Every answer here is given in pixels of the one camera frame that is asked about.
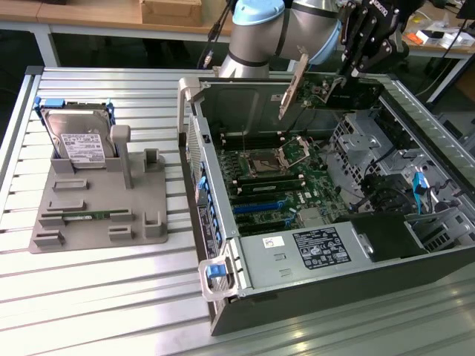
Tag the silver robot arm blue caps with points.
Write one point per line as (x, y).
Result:
(259, 37)

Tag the wooden desk white legs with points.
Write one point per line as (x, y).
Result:
(55, 15)

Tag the black monitor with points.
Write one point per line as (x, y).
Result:
(467, 8)

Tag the CPU socket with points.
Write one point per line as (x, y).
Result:
(263, 163)

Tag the grey metal enclosure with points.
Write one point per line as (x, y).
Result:
(458, 130)

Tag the green RAM stick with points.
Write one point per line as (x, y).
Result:
(89, 215)

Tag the silver chipset heatsink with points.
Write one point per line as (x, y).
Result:
(311, 218)

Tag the grey power supply unit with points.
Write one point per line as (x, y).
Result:
(278, 259)

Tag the metal socket cover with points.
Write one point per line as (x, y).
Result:
(295, 150)

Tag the green nvidia graphics card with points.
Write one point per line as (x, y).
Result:
(356, 94)

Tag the blue expansion slot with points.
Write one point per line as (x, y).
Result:
(256, 207)

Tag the orange small item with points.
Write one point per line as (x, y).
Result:
(412, 38)

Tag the white black small box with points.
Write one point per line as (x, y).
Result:
(426, 37)

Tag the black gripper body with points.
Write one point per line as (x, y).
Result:
(382, 7)

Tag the metal disk bay cage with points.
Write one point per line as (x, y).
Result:
(352, 141)

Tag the thin metal locking lever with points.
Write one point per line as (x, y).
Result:
(243, 139)

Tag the cluttered wooden desk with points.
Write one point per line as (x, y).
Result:
(423, 49)

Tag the black silver PC case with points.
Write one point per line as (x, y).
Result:
(334, 296)

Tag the grey plastic parts rack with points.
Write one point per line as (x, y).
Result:
(96, 230)

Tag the black RAM stick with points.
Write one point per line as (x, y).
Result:
(271, 187)

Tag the green Dell motherboard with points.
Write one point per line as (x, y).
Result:
(319, 193)

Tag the hard disk in blue carrier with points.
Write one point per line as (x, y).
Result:
(81, 144)

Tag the brown cardboard box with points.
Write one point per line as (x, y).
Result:
(170, 13)

